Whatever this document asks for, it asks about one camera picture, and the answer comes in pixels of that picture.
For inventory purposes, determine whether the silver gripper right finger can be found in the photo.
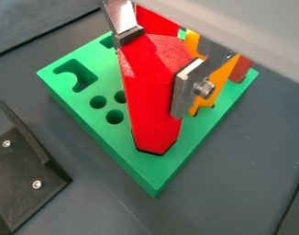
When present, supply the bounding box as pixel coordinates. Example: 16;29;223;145
171;36;236;119

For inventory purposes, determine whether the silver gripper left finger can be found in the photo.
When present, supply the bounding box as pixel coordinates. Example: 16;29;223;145
100;0;144;49

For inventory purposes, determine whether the red hexagon prism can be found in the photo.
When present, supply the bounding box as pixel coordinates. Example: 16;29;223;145
117;34;192;155

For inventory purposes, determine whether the green shape board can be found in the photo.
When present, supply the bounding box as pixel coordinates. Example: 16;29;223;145
37;33;259;197

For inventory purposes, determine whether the red cylinder peg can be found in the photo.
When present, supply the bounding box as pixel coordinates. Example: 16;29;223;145
136;6;254;84

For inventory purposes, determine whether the yellow star peg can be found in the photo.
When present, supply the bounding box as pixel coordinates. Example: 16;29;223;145
184;29;240;117

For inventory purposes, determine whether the black angled bracket stand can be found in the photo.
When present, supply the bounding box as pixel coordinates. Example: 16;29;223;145
0;98;72;235

